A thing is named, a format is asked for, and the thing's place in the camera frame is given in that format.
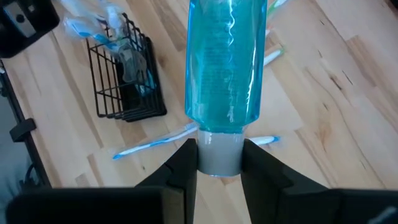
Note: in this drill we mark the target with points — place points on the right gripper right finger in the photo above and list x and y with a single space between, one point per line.
264 186

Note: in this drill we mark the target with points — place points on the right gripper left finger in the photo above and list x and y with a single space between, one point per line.
180 180

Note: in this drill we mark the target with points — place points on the blue toothbrush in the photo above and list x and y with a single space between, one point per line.
155 143

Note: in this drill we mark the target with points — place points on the clear plastic cup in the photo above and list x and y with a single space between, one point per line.
90 32

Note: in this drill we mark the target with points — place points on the white-bristled toothbrush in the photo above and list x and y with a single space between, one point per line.
133 65

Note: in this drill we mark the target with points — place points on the large grey-capped mouthwash bottle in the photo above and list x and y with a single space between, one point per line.
225 62

